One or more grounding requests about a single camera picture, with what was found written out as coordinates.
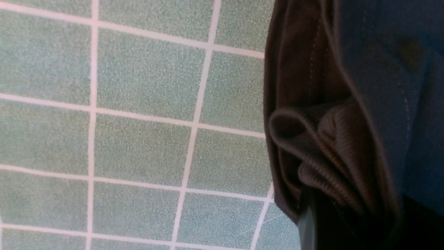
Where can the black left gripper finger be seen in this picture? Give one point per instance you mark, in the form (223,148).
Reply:
(322,226)

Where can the green checkered tablecloth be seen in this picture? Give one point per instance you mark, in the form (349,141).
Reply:
(136,125)

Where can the dark gray long-sleeve top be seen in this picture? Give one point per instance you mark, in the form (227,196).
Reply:
(353,105)

